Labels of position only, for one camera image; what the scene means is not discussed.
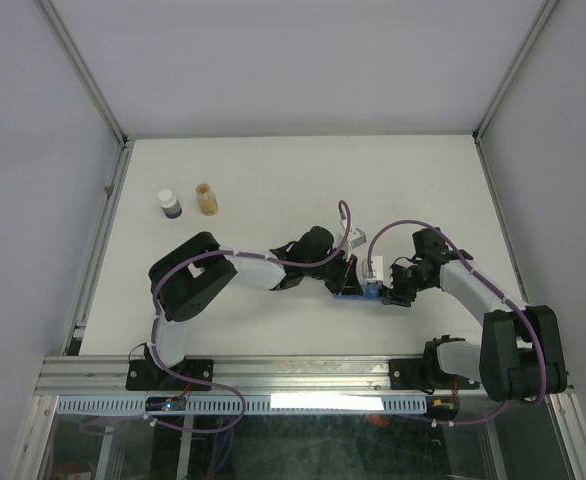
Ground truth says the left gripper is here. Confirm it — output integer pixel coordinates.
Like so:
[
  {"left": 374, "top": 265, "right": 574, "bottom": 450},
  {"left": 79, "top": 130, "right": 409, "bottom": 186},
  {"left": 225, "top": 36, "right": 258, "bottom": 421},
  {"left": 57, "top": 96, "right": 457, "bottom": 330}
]
[{"left": 304, "top": 249, "right": 364, "bottom": 298}]

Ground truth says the blue weekly pill organizer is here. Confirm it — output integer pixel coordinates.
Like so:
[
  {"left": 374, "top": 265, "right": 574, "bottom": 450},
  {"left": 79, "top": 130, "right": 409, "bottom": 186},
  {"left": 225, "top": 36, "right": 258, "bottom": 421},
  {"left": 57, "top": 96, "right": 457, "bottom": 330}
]
[{"left": 333, "top": 282, "right": 383, "bottom": 303}]

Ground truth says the white cap pill bottle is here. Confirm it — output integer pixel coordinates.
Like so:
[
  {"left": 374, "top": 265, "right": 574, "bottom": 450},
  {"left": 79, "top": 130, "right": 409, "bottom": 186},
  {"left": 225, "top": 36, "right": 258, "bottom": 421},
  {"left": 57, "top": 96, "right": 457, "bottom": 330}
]
[{"left": 157, "top": 189, "right": 182, "bottom": 219}]

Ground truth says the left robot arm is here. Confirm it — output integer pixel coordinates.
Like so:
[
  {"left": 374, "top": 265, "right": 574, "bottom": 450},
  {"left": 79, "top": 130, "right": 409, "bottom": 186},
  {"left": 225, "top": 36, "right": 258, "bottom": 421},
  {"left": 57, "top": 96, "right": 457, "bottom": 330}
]
[{"left": 146, "top": 220, "right": 366, "bottom": 389}]

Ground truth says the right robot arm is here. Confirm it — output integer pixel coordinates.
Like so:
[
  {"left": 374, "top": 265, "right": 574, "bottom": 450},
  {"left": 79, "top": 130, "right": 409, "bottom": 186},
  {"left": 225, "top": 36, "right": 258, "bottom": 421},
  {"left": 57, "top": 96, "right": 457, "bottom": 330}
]
[{"left": 380, "top": 228, "right": 568, "bottom": 402}]

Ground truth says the amber pill bottle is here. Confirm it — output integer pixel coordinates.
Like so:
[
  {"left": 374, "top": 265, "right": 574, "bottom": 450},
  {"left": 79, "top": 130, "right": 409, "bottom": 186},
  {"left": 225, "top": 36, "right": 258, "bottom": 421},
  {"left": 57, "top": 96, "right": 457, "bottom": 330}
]
[{"left": 195, "top": 183, "right": 219, "bottom": 216}]

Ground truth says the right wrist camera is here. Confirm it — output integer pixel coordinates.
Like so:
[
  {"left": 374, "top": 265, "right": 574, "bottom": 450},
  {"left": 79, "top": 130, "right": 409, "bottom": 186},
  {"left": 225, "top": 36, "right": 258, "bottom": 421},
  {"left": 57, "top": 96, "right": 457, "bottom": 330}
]
[{"left": 361, "top": 255, "right": 385, "bottom": 284}]

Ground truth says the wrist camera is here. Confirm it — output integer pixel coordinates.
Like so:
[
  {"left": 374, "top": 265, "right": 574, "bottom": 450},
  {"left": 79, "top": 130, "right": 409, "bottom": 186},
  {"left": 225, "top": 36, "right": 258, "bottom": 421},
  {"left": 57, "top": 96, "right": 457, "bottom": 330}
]
[
  {"left": 361, "top": 255, "right": 385, "bottom": 284},
  {"left": 337, "top": 224, "right": 367, "bottom": 250}
]

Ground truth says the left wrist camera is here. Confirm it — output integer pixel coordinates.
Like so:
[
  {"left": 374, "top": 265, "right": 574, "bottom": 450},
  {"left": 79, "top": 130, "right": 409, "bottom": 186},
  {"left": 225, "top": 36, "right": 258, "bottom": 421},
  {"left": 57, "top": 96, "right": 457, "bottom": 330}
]
[{"left": 337, "top": 224, "right": 367, "bottom": 250}]

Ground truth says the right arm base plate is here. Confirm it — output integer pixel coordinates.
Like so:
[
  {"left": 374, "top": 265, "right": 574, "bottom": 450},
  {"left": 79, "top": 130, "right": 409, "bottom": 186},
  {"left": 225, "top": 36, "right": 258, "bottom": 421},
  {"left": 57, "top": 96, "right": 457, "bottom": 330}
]
[{"left": 388, "top": 336, "right": 481, "bottom": 394}]

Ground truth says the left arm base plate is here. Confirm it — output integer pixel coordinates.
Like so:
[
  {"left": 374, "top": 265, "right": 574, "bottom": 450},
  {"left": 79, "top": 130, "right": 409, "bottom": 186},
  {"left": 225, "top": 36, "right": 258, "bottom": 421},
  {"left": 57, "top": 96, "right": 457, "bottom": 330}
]
[{"left": 125, "top": 357, "right": 214, "bottom": 392}]

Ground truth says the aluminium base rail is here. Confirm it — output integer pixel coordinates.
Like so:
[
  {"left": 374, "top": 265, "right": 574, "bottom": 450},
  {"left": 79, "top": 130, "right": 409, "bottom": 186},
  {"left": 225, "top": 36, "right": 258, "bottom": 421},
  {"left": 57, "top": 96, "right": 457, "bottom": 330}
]
[{"left": 35, "top": 353, "right": 574, "bottom": 397}]

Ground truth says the white slotted cable duct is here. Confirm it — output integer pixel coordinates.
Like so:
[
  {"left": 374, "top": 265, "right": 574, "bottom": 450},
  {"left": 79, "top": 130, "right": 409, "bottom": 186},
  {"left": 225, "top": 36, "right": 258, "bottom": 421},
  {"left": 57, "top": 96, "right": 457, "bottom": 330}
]
[{"left": 57, "top": 393, "right": 427, "bottom": 416}]

